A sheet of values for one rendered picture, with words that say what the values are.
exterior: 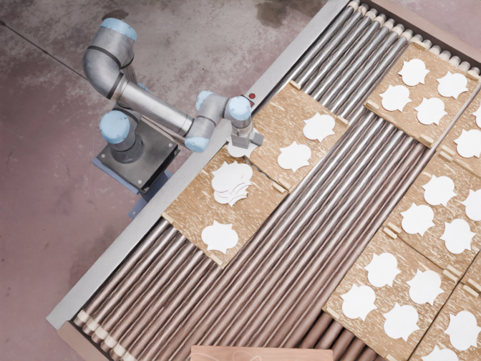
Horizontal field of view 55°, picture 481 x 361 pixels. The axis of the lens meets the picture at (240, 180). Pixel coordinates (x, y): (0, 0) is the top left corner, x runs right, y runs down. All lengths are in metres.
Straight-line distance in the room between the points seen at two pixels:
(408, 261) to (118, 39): 1.34
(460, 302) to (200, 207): 1.08
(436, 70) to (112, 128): 1.45
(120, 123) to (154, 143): 0.25
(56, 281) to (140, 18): 1.95
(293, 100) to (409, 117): 0.51
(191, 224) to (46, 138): 1.71
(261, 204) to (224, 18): 1.95
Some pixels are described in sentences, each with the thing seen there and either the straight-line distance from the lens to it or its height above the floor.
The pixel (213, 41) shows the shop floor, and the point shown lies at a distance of 3.48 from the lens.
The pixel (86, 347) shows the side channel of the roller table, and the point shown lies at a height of 0.95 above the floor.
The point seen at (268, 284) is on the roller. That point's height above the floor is 0.92.
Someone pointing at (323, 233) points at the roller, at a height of 0.92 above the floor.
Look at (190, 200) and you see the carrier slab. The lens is 1.96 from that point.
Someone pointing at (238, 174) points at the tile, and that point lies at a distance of 1.92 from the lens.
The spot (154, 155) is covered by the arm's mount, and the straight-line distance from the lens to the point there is 2.05.
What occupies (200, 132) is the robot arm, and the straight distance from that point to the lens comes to 1.58.
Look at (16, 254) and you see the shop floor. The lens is 3.22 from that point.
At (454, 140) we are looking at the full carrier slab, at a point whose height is 0.95.
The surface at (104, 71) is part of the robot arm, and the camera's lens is 1.54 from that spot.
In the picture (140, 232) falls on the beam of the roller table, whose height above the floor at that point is 0.92.
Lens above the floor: 2.78
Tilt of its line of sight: 70 degrees down
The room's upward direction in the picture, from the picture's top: 8 degrees counter-clockwise
